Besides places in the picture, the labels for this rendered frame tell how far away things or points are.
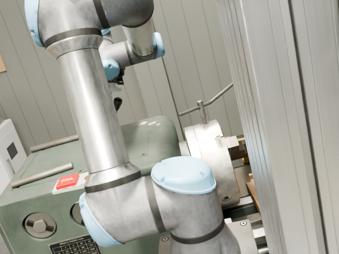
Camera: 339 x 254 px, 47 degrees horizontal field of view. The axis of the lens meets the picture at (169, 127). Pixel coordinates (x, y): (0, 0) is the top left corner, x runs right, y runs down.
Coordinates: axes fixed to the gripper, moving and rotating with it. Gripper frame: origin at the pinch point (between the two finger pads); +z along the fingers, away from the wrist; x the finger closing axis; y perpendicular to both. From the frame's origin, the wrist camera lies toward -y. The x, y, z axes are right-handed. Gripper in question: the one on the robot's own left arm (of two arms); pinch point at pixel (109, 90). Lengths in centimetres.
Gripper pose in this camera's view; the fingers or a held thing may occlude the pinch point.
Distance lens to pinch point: 149.6
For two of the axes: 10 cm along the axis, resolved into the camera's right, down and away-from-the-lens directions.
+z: 0.3, 5.0, 8.7
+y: 10.0, 0.0, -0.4
